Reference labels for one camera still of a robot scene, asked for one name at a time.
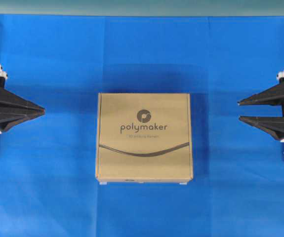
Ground brown polymaker cardboard box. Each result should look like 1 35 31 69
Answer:
95 93 194 183

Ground blue table cloth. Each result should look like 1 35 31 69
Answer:
0 14 284 237

